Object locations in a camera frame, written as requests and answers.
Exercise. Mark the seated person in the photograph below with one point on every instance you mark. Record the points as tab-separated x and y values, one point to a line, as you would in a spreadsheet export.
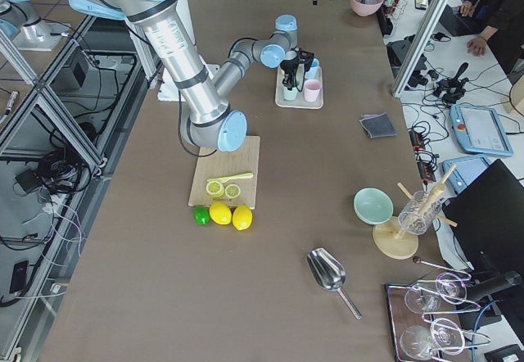
502	32

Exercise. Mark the blue cup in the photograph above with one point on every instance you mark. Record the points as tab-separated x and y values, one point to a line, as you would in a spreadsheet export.
312	71

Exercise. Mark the lemon half slice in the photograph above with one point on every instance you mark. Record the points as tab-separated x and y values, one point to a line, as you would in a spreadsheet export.
215	189
232	191

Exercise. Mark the green lime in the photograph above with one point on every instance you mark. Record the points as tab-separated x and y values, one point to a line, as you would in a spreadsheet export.
201	215

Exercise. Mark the clear glass on stand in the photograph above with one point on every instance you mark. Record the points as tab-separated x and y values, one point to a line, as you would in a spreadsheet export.
413	219

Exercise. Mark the pink cup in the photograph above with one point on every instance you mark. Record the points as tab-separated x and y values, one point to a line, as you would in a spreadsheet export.
311	89

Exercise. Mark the green cup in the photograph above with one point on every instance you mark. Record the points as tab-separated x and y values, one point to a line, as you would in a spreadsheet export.
289	94

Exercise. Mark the whole lemon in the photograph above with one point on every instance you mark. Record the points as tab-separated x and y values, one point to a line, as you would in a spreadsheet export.
242	217
220	213

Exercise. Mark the wooden cutting board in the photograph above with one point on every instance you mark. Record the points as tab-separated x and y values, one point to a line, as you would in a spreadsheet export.
223	164

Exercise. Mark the wooden stand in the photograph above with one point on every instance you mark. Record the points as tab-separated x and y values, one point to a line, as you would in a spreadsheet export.
394	242

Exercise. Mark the yellow plastic knife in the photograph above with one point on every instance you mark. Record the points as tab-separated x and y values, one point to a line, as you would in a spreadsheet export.
225	179

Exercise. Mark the aluminium frame post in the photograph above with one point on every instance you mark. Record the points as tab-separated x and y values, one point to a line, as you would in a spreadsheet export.
418	44

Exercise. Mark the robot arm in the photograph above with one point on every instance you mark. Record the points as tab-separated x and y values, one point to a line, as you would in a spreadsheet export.
209	121

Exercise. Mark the grey folded cloth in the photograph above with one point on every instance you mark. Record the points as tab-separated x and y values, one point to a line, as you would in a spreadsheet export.
378	125

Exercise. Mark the blue teach pendant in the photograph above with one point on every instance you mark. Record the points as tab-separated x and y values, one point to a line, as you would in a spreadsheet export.
479	130

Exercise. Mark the green bowl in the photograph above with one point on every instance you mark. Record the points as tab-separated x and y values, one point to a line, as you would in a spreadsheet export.
373	206

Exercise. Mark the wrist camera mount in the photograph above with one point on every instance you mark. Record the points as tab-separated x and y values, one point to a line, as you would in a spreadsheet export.
305	59

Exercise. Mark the cream rectangular tray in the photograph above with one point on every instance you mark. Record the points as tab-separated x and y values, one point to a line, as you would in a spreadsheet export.
300	102

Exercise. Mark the metal scoop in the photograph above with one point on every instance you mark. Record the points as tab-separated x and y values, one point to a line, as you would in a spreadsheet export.
330	275

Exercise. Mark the third robot base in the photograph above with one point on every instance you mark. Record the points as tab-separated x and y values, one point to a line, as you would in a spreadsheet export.
24	26

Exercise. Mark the pink bowl with ice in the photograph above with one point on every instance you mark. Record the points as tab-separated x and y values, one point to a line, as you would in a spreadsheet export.
366	7

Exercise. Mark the wine glass rack tray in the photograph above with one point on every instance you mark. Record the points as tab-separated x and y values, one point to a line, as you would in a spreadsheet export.
424	318

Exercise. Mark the black monitor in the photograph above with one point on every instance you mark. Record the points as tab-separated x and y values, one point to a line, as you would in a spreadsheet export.
489	213

